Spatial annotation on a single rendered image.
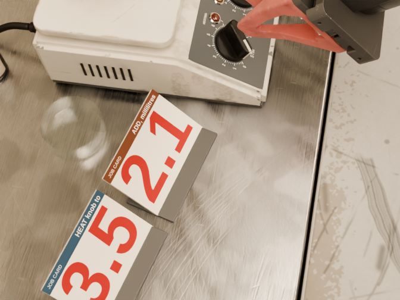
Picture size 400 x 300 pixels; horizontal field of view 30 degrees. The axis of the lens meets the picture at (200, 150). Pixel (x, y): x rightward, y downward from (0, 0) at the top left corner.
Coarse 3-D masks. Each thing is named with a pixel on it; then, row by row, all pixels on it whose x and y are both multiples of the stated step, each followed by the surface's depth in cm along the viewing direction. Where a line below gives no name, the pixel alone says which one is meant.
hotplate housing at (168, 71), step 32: (192, 0) 64; (32, 32) 68; (192, 32) 63; (64, 64) 65; (96, 64) 64; (128, 64) 63; (160, 64) 62; (192, 64) 62; (192, 96) 66; (224, 96) 65; (256, 96) 64
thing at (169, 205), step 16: (160, 96) 64; (192, 144) 65; (208, 144) 65; (112, 160) 61; (192, 160) 65; (176, 176) 64; (192, 176) 64; (128, 192) 61; (176, 192) 63; (144, 208) 63; (160, 208) 63; (176, 208) 63
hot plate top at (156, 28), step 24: (48, 0) 62; (72, 0) 62; (96, 0) 62; (120, 0) 62; (144, 0) 62; (168, 0) 62; (48, 24) 61; (72, 24) 61; (96, 24) 61; (120, 24) 61; (144, 24) 61; (168, 24) 61
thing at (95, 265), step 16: (112, 208) 60; (96, 224) 60; (112, 224) 60; (128, 224) 61; (144, 224) 62; (80, 240) 59; (96, 240) 59; (112, 240) 60; (128, 240) 61; (80, 256) 59; (96, 256) 59; (112, 256) 60; (128, 256) 61; (64, 272) 58; (80, 272) 58; (96, 272) 59; (112, 272) 60; (64, 288) 58; (80, 288) 58; (96, 288) 59; (112, 288) 60
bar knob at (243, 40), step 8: (232, 24) 62; (224, 32) 63; (232, 32) 63; (240, 32) 63; (216, 40) 63; (224, 40) 63; (232, 40) 63; (240, 40) 62; (224, 48) 63; (232, 48) 64; (240, 48) 63; (248, 48) 62; (224, 56) 63; (232, 56) 63; (240, 56) 63
